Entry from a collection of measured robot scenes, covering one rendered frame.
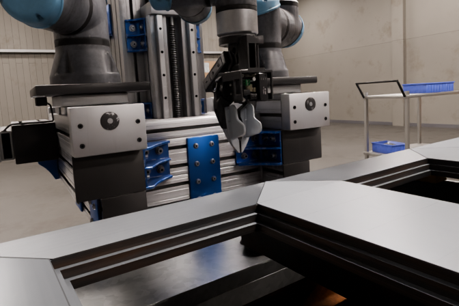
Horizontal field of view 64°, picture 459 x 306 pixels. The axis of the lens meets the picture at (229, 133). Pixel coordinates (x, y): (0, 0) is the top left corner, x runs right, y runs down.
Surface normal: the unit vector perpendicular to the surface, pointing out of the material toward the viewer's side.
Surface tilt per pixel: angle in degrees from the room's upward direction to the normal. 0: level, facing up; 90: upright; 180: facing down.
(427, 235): 0
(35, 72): 90
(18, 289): 0
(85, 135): 90
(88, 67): 73
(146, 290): 0
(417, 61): 90
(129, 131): 90
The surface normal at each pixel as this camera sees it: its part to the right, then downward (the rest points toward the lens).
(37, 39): 0.51, 0.06
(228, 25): -0.46, 0.11
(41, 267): -0.06, -0.99
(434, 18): -0.86, 0.11
